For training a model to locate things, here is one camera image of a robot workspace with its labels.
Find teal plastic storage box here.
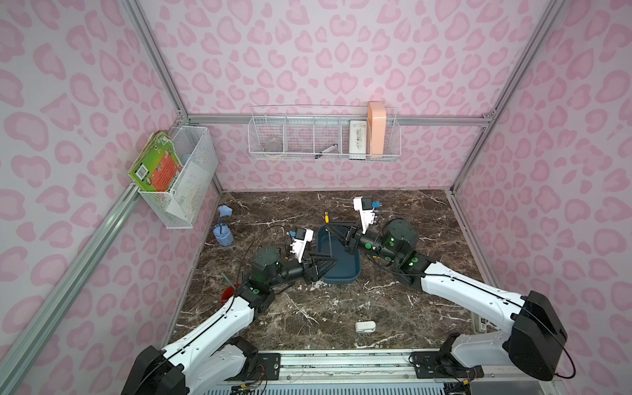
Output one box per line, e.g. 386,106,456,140
317,226,361,285

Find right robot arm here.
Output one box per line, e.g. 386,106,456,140
326,219,569,381

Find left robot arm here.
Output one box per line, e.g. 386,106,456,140
122,246,337,394

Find pink box in basket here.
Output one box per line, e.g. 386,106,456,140
367,101,387,157

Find small white eraser block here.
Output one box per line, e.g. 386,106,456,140
355,321,377,333

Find black marker in basket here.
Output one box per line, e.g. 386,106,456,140
314,144,338,160

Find red pencil cup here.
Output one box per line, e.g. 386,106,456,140
220,283,241,304

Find blue spray bottle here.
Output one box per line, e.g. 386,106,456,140
212,205,234,247

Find white card in basket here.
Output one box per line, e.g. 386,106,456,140
349,120,368,160

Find grey cup in basket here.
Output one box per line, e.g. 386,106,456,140
264,138,284,153

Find white papers in basket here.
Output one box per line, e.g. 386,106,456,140
166,160,212,229

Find white mesh side basket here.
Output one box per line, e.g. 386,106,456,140
128,126,218,229

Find grey white stapler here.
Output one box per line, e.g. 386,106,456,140
471,312,488,333

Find green red booklet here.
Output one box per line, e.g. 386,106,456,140
128,131,184,193

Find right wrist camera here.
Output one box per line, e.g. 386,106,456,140
353,196,381,234

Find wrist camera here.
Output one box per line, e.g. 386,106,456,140
290,228,314,263
353,196,381,234

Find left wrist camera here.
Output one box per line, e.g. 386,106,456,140
290,228,314,263

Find white wire wall basket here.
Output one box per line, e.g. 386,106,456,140
248,105,402,161

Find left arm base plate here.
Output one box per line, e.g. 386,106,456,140
228,352,281,381

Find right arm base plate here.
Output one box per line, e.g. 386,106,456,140
408,352,485,380

